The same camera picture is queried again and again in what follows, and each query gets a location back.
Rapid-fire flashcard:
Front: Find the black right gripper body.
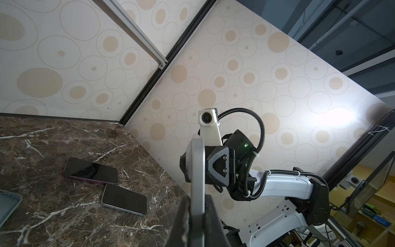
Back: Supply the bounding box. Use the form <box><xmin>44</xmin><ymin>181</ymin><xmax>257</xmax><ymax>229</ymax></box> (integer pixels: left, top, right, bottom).
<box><xmin>179</xmin><ymin>129</ymin><xmax>257</xmax><ymax>201</ymax></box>

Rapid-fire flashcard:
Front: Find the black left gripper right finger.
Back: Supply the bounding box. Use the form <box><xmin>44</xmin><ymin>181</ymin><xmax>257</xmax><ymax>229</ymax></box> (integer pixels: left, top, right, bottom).
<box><xmin>203</xmin><ymin>195</ymin><xmax>230</xmax><ymax>247</ymax></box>

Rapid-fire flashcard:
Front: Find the black phone white edge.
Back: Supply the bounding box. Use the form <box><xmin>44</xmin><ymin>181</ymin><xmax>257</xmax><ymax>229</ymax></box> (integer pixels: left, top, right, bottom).
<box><xmin>100</xmin><ymin>184</ymin><xmax>147</xmax><ymax>216</ymax></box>

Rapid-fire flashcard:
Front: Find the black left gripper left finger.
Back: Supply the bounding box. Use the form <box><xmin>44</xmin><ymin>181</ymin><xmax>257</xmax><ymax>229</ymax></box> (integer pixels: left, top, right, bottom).
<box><xmin>165</xmin><ymin>196</ymin><xmax>191</xmax><ymax>247</ymax></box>

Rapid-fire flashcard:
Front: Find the black corner frame post right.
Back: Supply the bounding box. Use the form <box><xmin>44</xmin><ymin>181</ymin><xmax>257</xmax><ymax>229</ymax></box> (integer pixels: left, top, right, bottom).
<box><xmin>119</xmin><ymin>0</ymin><xmax>217</xmax><ymax>126</ymax></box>

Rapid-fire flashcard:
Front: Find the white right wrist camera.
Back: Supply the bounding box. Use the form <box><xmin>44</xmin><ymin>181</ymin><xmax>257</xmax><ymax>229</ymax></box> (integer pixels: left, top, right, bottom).
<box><xmin>199</xmin><ymin>108</ymin><xmax>223</xmax><ymax>147</ymax></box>

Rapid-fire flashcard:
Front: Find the aluminium rail back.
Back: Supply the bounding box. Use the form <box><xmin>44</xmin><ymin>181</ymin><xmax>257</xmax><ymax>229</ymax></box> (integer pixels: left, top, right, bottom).
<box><xmin>93</xmin><ymin>0</ymin><xmax>168</xmax><ymax>70</ymax></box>

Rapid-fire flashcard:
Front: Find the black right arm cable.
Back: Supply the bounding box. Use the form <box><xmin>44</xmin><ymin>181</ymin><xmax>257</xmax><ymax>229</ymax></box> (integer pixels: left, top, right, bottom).
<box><xmin>217</xmin><ymin>107</ymin><xmax>322</xmax><ymax>199</ymax></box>

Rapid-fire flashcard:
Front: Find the black phone silver edge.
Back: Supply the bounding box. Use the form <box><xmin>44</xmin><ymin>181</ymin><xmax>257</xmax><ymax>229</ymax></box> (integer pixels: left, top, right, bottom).
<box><xmin>186</xmin><ymin>135</ymin><xmax>205</xmax><ymax>247</ymax></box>

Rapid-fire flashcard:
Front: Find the light blue phone case far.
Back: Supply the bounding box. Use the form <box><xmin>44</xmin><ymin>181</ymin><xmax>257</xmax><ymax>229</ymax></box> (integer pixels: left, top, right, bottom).
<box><xmin>0</xmin><ymin>190</ymin><xmax>23</xmax><ymax>227</ymax></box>

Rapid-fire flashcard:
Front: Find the black phone purple edge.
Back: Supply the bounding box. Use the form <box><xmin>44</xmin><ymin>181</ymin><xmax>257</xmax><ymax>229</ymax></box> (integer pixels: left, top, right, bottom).
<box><xmin>62</xmin><ymin>157</ymin><xmax>118</xmax><ymax>185</ymax></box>

